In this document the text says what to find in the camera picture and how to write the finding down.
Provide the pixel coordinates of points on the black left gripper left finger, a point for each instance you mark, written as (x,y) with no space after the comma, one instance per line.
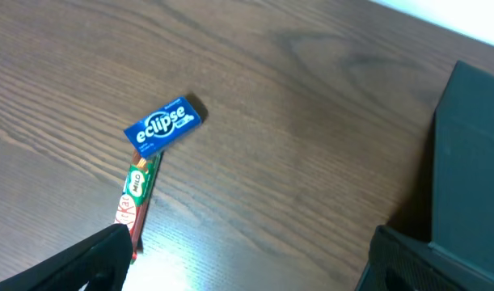
(100,262)

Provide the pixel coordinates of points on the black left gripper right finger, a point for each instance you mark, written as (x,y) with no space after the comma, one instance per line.
(398,262)

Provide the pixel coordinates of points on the red KitKat bar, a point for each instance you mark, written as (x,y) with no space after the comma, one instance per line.
(135,197)

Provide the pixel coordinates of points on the dark green gift box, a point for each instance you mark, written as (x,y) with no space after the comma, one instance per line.
(459,169)

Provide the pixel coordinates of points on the blue Eclipse mints box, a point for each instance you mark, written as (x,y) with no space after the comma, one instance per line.
(162,127)

